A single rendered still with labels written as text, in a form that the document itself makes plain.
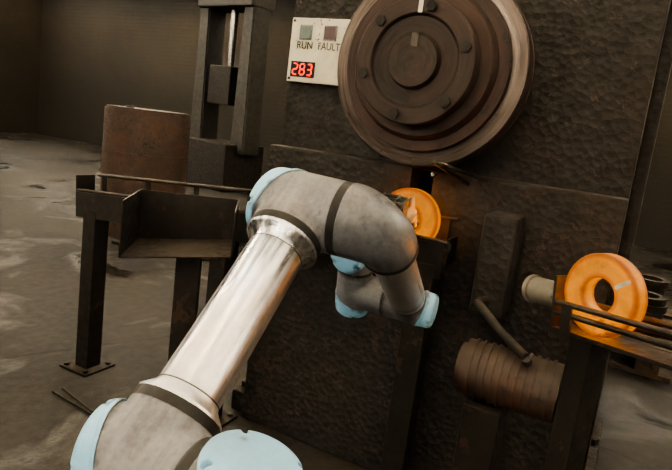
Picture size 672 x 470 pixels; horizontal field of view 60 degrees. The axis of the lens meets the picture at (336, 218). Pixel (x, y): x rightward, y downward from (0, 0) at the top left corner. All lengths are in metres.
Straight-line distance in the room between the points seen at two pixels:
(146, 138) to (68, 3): 8.47
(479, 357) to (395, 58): 0.68
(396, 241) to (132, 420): 0.42
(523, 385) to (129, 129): 3.28
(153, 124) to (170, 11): 6.54
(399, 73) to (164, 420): 0.92
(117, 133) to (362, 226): 3.39
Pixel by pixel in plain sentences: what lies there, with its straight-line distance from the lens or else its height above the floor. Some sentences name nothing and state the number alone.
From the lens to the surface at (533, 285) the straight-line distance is 1.27.
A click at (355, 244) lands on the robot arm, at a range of 0.83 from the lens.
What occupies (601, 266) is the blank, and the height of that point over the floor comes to 0.76.
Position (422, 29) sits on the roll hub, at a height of 1.18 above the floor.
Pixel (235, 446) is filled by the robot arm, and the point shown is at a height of 0.61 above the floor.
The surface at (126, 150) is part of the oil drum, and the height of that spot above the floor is 0.60.
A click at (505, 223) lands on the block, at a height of 0.78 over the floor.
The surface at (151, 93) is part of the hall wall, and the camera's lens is 10.59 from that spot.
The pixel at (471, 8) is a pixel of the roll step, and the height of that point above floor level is 1.24.
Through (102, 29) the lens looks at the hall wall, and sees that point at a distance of 11.59.
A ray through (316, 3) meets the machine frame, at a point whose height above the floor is 1.28.
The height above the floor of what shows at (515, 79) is 1.10.
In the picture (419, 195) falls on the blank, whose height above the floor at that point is 0.81.
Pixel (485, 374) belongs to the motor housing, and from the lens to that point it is 1.28.
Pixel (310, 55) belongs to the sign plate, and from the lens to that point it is 1.72.
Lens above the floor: 0.96
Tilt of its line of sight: 9 degrees down
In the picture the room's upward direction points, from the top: 7 degrees clockwise
